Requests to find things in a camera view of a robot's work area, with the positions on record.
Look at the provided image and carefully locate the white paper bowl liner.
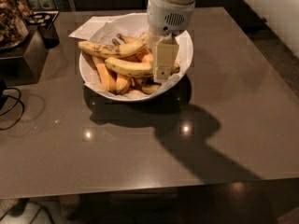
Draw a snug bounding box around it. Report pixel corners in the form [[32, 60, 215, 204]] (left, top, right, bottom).
[[79, 13, 193, 102]]

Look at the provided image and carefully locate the white bowl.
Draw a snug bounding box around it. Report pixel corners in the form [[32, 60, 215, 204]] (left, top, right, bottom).
[[78, 12, 194, 103]]

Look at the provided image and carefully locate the white paper sheet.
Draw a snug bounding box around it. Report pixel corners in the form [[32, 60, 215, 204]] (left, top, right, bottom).
[[69, 16, 119, 40]]

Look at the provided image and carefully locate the small banana bottom right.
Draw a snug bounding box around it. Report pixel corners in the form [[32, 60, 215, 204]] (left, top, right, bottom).
[[141, 84, 161, 94]]

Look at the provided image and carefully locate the black patterned coaster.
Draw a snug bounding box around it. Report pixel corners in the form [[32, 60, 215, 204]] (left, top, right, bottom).
[[31, 11, 59, 30]]

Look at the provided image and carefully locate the orange banana middle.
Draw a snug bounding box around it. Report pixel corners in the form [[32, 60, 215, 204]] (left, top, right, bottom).
[[116, 74, 132, 94]]

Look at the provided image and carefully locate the orange banana left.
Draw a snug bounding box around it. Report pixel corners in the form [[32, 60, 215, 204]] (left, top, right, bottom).
[[92, 56, 116, 93]]

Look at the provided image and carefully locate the orange banana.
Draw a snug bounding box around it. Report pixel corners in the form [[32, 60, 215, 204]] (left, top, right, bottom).
[[116, 74, 132, 94], [92, 56, 116, 93]]

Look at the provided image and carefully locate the black cable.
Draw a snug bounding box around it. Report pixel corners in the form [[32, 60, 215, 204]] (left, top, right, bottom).
[[0, 78, 26, 132]]

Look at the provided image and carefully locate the banana at right rim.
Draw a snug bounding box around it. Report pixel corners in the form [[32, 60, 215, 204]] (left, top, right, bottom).
[[171, 63, 180, 74]]

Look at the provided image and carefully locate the long spotted yellow banana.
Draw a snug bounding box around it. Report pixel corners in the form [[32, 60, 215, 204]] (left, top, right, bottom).
[[78, 33, 148, 59]]

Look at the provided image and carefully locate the dark square box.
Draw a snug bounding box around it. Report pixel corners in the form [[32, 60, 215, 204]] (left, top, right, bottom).
[[0, 26, 49, 86]]

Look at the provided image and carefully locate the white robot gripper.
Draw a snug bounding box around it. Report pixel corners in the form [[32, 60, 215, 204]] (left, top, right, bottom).
[[147, 0, 195, 83]]

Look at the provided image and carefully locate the glass jar of snacks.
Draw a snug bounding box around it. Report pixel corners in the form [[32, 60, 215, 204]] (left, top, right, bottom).
[[0, 0, 29, 50]]

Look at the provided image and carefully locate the black mug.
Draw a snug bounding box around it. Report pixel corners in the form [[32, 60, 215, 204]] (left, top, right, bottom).
[[29, 15, 60, 49]]

